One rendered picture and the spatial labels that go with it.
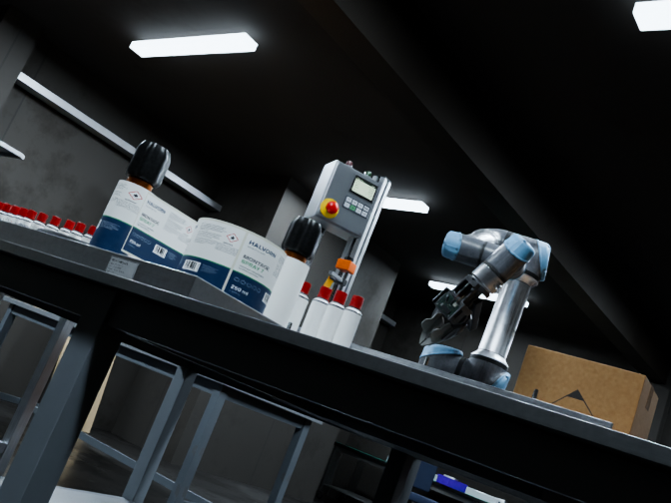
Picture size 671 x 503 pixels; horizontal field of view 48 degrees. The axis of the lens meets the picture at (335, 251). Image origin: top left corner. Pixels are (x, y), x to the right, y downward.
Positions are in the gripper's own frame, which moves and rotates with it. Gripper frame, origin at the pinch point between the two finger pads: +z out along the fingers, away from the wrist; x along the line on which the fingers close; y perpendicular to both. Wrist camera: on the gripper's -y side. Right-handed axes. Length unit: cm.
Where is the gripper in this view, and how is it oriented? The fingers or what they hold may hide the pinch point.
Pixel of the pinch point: (424, 341)
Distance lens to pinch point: 192.9
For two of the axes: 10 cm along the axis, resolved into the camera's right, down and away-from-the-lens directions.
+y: -4.6, -3.8, -8.0
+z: -7.2, 6.9, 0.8
